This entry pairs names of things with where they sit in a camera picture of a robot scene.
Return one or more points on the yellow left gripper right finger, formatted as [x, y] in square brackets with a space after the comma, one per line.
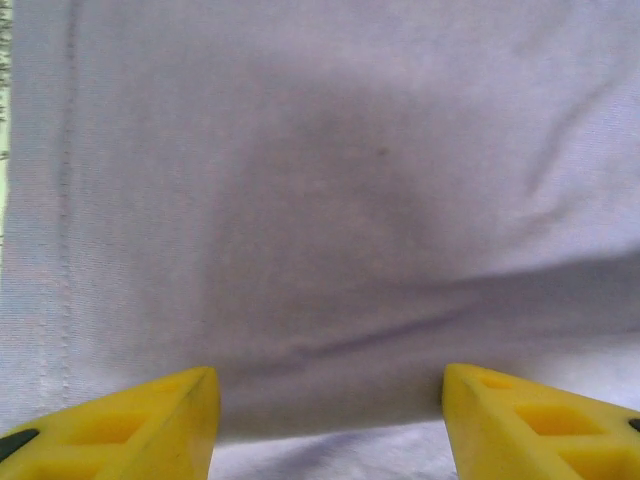
[540, 435]

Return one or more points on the purple t-shirt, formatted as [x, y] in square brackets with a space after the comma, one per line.
[320, 175]

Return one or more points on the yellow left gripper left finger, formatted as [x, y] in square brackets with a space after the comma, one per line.
[125, 435]

